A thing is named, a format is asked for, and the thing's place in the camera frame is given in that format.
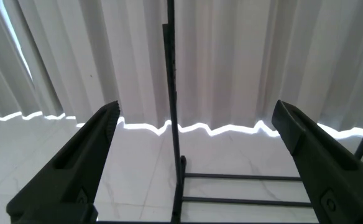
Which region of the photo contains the black clothes rack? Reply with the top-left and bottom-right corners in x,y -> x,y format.
96,0 -> 363,224

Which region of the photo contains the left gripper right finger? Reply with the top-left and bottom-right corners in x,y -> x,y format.
271,99 -> 363,224

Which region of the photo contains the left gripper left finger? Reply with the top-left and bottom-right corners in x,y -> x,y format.
6,100 -> 121,224

